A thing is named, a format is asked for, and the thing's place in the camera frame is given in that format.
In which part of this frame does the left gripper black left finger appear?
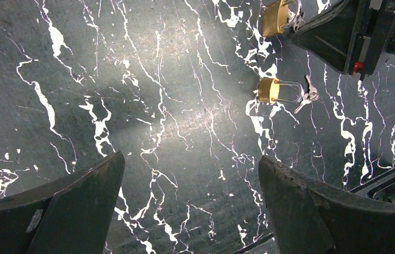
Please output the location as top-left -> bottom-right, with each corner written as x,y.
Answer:
0,152 -> 125,253

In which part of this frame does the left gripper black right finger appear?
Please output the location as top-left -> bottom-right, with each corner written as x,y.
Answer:
258,156 -> 395,253

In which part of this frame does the medium brass padlock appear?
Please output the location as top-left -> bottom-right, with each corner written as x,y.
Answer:
256,78 -> 305,104

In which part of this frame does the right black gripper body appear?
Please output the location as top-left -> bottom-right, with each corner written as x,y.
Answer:
350,1 -> 395,80

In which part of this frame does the silver key bunch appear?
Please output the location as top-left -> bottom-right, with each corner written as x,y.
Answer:
294,75 -> 320,114

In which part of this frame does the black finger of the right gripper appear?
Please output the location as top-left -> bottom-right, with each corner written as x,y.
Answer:
290,1 -> 360,74

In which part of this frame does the large brass padlock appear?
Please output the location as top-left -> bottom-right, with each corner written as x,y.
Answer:
261,0 -> 304,38

